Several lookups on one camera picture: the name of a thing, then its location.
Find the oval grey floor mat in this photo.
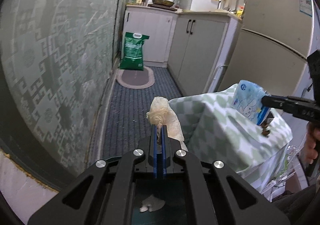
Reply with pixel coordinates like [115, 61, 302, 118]
[116, 66, 155, 89]

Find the green rice bag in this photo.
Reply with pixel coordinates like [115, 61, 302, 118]
[119, 32, 150, 71]

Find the frying pan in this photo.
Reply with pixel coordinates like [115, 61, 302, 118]
[152, 0, 174, 7]

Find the dark blue trash bin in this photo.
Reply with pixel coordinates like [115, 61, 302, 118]
[131, 192, 188, 225]

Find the white kitchen cabinet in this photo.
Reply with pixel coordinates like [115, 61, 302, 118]
[123, 5, 242, 96]

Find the clear plastic container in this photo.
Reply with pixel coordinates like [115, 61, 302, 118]
[272, 145, 299, 189]

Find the person's right hand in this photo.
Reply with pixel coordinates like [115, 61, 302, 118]
[304, 122, 320, 164]

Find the silver refrigerator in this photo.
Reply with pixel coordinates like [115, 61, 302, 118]
[208, 0, 315, 96]

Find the patterned glass sliding door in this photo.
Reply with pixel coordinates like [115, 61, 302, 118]
[1, 0, 125, 190]

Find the blue white tissue pack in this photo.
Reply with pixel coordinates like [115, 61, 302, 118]
[232, 80, 271, 126]

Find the green white checkered tablecloth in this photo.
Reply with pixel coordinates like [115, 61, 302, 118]
[169, 85, 293, 194]

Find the striped blue floor rug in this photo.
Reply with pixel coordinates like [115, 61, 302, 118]
[86, 67, 182, 166]

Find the brown walnut shell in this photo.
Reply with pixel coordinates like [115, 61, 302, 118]
[260, 118, 273, 137]

